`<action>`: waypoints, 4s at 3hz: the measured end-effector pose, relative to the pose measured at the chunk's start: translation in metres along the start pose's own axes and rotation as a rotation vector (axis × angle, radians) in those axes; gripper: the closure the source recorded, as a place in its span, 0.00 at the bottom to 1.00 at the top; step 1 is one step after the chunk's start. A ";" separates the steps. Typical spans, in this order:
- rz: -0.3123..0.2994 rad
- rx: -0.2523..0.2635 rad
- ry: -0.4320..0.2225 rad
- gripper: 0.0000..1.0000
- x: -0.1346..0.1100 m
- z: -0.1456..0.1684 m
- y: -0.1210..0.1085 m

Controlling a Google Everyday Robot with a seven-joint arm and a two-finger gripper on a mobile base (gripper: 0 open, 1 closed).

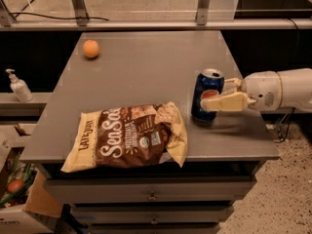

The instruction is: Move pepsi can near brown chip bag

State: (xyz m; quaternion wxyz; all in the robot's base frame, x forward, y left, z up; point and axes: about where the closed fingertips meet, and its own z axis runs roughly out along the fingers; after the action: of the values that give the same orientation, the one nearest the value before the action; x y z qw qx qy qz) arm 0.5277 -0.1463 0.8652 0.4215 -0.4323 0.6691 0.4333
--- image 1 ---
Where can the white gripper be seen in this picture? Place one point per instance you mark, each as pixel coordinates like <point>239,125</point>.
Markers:
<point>262,90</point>

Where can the blue pepsi can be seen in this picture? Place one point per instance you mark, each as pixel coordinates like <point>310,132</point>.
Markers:
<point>209,83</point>

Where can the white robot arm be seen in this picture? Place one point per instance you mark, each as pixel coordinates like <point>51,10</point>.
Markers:
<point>296,89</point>

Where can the brown chip bag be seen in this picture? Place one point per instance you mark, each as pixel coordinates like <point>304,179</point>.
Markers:
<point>128,137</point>

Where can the grey drawer cabinet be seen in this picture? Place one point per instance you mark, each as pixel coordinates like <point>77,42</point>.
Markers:
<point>144,68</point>

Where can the orange fruit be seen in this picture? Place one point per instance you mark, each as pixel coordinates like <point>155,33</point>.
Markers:
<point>91,49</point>

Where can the white pump sanitizer bottle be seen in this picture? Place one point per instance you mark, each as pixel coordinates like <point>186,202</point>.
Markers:
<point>19,87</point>

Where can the cardboard box with produce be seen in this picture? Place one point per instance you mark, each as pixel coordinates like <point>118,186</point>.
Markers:
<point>30,210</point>

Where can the red tomato in box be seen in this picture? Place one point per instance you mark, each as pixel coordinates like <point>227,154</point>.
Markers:
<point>15,185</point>

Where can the metal railing frame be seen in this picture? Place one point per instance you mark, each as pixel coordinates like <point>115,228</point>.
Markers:
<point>103,15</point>

